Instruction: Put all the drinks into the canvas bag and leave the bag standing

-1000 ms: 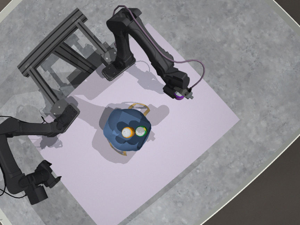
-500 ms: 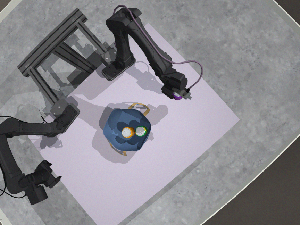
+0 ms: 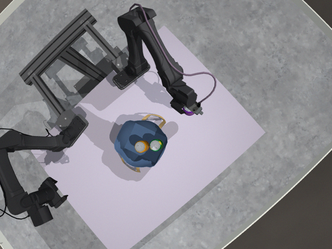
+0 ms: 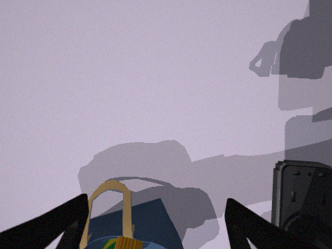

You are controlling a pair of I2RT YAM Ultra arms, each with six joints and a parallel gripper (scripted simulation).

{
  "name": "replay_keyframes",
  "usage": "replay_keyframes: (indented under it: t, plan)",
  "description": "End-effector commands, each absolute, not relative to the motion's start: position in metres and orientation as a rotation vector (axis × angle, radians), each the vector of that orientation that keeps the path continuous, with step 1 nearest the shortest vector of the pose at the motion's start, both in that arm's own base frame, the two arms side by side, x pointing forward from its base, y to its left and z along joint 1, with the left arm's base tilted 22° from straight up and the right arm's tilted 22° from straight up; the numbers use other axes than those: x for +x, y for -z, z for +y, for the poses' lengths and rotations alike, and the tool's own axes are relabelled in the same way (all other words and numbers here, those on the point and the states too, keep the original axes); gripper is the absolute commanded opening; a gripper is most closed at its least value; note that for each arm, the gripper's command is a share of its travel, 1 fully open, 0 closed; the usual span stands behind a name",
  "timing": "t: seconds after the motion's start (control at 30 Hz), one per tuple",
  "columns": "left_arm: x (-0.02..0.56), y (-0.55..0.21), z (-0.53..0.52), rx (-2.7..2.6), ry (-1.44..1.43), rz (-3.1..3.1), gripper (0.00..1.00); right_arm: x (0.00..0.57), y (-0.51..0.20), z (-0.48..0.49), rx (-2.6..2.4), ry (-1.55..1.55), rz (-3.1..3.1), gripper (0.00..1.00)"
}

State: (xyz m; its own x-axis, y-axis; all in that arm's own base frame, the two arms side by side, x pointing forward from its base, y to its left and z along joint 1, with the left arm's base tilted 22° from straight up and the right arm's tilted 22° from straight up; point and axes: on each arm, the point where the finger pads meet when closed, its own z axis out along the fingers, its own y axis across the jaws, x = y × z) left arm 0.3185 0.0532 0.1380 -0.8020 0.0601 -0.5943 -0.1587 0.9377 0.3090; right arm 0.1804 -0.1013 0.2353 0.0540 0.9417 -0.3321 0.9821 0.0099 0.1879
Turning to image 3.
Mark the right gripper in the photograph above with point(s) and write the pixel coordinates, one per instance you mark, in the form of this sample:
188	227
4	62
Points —
53	198

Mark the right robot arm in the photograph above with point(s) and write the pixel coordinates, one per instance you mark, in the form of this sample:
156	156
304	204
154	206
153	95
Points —
17	200

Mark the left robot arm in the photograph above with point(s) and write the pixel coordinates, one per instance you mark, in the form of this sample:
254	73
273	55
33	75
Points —
137	29

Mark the green and yellow drink can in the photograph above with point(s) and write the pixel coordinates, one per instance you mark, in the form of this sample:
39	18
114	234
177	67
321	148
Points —
156	144

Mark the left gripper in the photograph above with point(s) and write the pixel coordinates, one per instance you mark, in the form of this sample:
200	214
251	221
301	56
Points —
177	105

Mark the orange drink can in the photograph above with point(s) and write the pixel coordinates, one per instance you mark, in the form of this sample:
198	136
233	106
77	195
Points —
142	146

